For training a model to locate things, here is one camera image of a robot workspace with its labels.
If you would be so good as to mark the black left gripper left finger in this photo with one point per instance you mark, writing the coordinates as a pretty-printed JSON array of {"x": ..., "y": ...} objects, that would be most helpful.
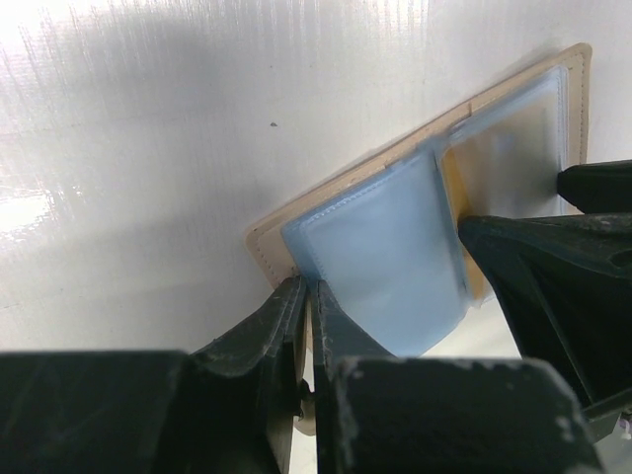
[{"x": 226, "y": 408}]

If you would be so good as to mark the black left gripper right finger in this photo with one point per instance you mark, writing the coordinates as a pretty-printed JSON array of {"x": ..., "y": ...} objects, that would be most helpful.
[{"x": 378, "y": 413}]

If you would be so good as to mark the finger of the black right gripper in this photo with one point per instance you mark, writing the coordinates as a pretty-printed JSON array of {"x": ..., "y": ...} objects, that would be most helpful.
[
  {"x": 598, "y": 187},
  {"x": 564, "y": 285}
]

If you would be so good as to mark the gold credit card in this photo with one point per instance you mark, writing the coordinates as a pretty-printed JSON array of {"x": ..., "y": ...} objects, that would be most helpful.
[{"x": 460, "y": 207}]

